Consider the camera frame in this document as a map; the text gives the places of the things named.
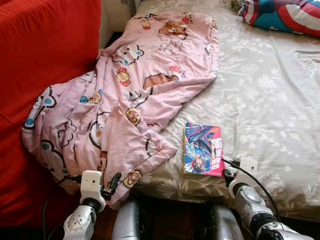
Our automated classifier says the colourful comic book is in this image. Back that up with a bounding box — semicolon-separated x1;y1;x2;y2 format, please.
183;122;226;177

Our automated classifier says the silver left robot leg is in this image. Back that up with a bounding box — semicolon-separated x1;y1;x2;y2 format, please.
111;197;146;240

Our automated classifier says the silver robot leg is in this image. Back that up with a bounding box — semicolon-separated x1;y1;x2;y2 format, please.
207;202;246;240
111;197;146;240

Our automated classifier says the silver right robot leg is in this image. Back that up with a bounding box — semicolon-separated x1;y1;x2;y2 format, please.
207;202;246;240

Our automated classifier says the pink cartoon print blanket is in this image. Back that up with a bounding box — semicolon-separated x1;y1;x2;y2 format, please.
21;12;221;211

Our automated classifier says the bed with grey floral sheet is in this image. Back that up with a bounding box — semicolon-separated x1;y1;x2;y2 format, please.
132;0;320;223

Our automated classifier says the large red cushion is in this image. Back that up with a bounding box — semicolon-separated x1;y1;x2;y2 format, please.
0;0;103;231

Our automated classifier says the red white blue bolster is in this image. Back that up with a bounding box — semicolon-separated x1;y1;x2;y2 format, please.
241;0;320;38

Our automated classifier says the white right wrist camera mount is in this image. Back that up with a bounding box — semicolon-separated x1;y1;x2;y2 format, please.
229;156;259;196

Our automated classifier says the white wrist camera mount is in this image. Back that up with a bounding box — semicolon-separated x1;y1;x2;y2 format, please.
80;170;104;213
229;156;259;196

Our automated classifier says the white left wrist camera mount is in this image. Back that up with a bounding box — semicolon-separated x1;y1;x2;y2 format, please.
80;170;104;213

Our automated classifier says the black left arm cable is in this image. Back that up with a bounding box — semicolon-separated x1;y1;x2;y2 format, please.
42;175;83;240

